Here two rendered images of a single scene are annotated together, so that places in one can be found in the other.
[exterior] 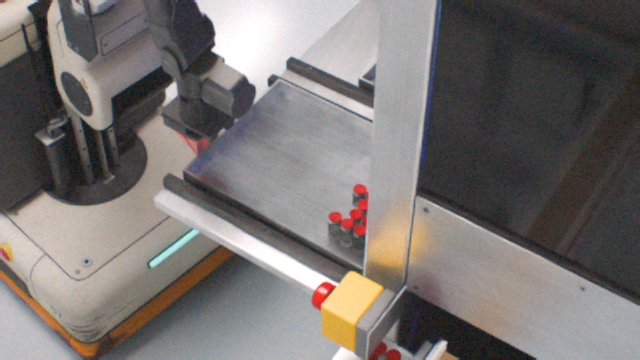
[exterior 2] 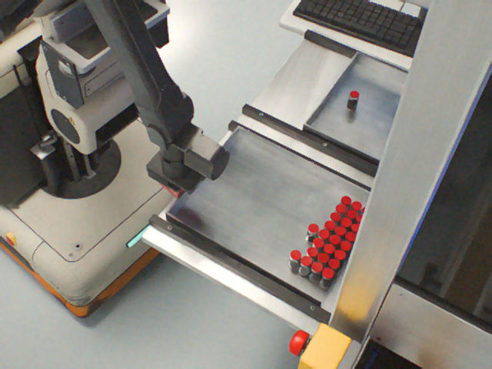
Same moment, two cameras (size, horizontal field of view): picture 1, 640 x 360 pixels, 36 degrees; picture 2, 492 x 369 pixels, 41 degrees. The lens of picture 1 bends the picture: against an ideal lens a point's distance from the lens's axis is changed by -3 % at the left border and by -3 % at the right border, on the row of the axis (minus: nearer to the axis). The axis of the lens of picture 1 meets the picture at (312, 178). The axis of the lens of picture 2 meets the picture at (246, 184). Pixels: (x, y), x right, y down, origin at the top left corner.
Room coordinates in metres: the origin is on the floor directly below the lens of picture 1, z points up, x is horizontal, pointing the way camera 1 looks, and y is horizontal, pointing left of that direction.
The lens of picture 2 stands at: (0.39, 0.11, 1.99)
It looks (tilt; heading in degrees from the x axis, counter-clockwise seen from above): 55 degrees down; 355
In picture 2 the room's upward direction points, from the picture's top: 3 degrees clockwise
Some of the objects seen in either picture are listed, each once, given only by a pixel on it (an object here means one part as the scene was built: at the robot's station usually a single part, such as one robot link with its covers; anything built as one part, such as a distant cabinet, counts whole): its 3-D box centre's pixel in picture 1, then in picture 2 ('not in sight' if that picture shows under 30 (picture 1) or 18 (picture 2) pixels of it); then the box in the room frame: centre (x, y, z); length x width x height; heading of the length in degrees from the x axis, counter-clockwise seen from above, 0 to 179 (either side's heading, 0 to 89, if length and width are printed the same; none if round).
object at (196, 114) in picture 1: (196, 103); (177, 161); (1.13, 0.18, 1.01); 0.10 x 0.07 x 0.07; 55
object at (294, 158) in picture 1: (317, 173); (275, 211); (1.09, -0.01, 0.90); 0.34 x 0.26 x 0.04; 55
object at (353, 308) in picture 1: (356, 314); (327, 359); (0.75, -0.06, 1.00); 0.08 x 0.07 x 0.07; 56
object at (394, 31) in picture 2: not in sight; (372, 21); (1.72, -0.31, 0.82); 0.40 x 0.14 x 0.02; 60
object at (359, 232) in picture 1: (387, 206); (336, 241); (1.01, -0.12, 0.90); 0.18 x 0.02 x 0.05; 145
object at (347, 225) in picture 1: (375, 200); (325, 235); (1.02, -0.10, 0.90); 0.18 x 0.02 x 0.05; 145
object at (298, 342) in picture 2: (328, 298); (302, 344); (0.78, -0.02, 0.99); 0.04 x 0.04 x 0.04; 56
